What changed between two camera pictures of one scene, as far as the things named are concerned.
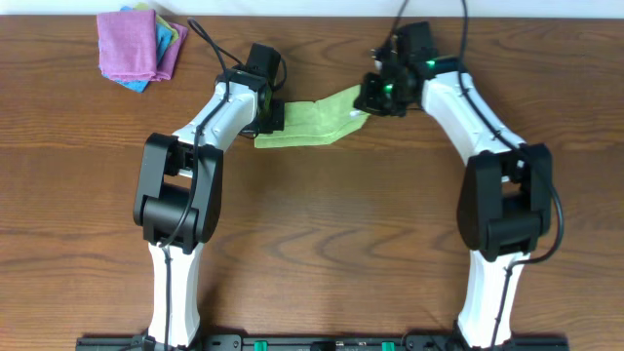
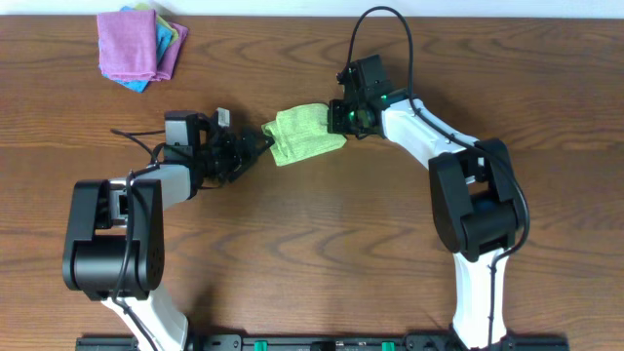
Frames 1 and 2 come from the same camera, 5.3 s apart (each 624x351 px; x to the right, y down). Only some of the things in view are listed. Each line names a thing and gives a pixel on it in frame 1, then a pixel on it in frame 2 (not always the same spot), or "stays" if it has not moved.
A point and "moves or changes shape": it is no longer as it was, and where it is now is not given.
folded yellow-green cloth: [138, 6] stays
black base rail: [321, 343] stays
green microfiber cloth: [323, 122] moves or changes shape
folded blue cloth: [163, 41] stays
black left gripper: [279, 124] -> [248, 146]
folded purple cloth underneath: [167, 68] stays
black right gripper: [366, 101] -> [334, 122]
